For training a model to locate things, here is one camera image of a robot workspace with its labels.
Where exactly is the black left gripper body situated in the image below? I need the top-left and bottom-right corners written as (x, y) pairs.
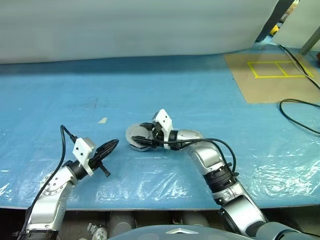
top-left (89, 149), bottom-right (111, 177)

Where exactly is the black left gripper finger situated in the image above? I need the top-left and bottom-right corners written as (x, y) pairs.
top-left (96, 139), bottom-right (120, 155)
top-left (98, 142), bottom-right (120, 162)

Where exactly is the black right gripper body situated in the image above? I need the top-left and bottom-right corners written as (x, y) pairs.
top-left (151, 122), bottom-right (166, 150)

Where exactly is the round silver spoked rotor lid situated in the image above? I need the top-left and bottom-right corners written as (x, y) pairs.
top-left (125, 122), bottom-right (155, 148)

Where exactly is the blue plastic-covered table mat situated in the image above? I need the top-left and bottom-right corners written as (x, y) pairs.
top-left (0, 41), bottom-right (320, 210)

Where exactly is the grey rounded cylinder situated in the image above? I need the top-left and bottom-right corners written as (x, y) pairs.
top-left (108, 211), bottom-right (136, 236)
top-left (181, 211), bottom-right (211, 226)

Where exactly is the grey robot torso with emblem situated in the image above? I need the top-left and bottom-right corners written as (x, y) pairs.
top-left (106, 221), bottom-right (315, 240)

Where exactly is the white foam backdrop sheet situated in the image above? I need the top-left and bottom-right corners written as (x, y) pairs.
top-left (0, 0), bottom-right (280, 65)

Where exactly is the brown cardboard sheet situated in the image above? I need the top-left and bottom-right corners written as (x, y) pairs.
top-left (222, 53), bottom-right (320, 104)

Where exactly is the white board panel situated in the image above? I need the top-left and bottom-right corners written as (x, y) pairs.
top-left (270, 0), bottom-right (320, 49)

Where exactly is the grey metal leg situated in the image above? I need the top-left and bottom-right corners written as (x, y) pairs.
top-left (299, 30), bottom-right (320, 56)

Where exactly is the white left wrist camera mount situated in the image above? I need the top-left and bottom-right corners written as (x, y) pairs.
top-left (72, 137), bottom-right (97, 176)

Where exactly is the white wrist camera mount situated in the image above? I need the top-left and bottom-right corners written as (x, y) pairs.
top-left (152, 108), bottom-right (174, 150)
top-left (72, 137), bottom-right (97, 176)

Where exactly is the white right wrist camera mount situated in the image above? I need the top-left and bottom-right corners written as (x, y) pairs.
top-left (152, 108), bottom-right (174, 150)

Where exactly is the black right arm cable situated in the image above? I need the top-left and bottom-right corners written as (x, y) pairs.
top-left (152, 138), bottom-right (238, 176)

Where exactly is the small white metal bracket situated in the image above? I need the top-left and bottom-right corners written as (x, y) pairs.
top-left (85, 222), bottom-right (109, 239)

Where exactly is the looped black cable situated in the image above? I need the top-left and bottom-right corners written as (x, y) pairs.
top-left (278, 98), bottom-right (320, 136)

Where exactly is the thin black and white cable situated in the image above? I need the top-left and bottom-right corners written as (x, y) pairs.
top-left (278, 44), bottom-right (320, 90)

